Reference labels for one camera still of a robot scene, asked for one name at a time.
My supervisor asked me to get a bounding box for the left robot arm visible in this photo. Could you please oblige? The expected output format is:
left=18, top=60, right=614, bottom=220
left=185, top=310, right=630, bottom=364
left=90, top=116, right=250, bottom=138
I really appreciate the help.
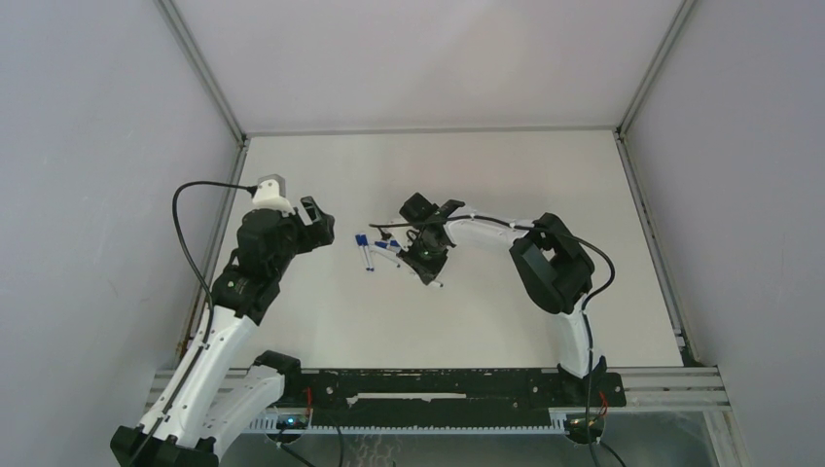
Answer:
left=110, top=197, right=335, bottom=466

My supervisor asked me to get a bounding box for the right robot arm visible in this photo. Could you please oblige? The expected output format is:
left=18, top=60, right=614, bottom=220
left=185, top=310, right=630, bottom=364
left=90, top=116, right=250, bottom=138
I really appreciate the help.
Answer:
left=397, top=193, right=607, bottom=408

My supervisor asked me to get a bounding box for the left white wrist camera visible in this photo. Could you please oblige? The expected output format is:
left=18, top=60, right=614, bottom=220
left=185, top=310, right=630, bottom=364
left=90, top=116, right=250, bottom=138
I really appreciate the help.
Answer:
left=252, top=174, right=293, bottom=215

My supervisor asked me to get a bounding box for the right black camera cable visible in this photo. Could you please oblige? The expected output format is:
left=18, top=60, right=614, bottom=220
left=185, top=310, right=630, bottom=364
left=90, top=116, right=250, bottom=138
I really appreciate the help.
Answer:
left=368, top=215, right=617, bottom=467

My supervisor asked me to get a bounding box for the black camera cable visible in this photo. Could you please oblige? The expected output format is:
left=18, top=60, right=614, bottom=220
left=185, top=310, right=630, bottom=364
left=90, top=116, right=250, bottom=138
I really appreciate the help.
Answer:
left=126, top=181, right=259, bottom=467
left=368, top=215, right=617, bottom=467

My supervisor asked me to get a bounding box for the left black camera cable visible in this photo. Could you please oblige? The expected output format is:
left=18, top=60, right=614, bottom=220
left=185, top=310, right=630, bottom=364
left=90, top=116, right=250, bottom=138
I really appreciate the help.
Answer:
left=126, top=181, right=259, bottom=467

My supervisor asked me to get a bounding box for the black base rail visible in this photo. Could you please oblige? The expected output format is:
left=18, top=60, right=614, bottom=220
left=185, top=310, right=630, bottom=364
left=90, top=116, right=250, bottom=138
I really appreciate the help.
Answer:
left=275, top=368, right=627, bottom=430

